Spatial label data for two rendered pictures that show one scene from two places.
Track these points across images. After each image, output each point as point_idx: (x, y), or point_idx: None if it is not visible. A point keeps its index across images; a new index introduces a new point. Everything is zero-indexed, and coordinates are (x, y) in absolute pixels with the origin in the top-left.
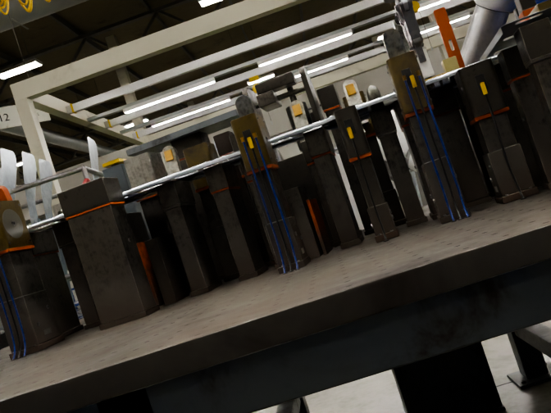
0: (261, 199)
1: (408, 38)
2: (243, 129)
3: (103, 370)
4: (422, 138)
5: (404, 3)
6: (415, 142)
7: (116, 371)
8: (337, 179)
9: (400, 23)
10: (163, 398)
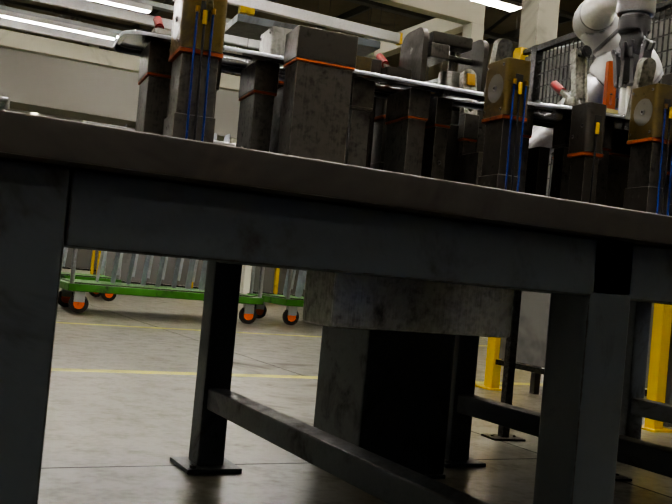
0: (502, 147)
1: (623, 74)
2: (518, 71)
3: (643, 214)
4: (655, 164)
5: (650, 43)
6: (598, 167)
7: (651, 219)
8: (526, 165)
9: (623, 56)
10: (642, 263)
